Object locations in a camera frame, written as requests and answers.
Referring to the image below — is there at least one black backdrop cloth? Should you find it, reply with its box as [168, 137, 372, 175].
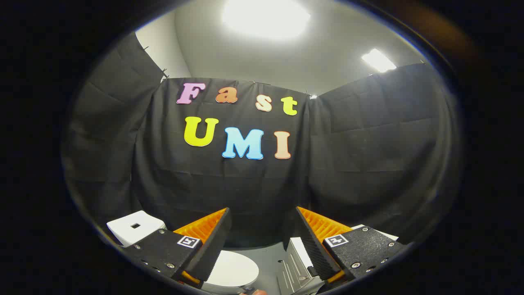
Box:
[61, 33, 465, 250]

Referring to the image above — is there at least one white toilet lid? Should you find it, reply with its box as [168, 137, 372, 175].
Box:
[204, 250, 260, 288]

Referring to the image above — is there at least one small ceiling light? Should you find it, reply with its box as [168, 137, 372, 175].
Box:
[362, 48, 398, 73]

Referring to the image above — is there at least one large ceiling light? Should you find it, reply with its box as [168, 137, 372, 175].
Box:
[222, 0, 312, 40]

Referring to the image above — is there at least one white toilet body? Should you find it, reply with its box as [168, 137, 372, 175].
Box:
[106, 211, 259, 295]

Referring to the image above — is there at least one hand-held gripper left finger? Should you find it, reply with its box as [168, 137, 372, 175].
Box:
[124, 207, 232, 289]

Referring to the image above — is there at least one grey metal cabinet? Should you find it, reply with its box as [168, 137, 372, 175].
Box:
[278, 224, 400, 295]

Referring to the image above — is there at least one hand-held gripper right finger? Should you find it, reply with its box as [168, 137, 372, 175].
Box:
[296, 206, 407, 286]

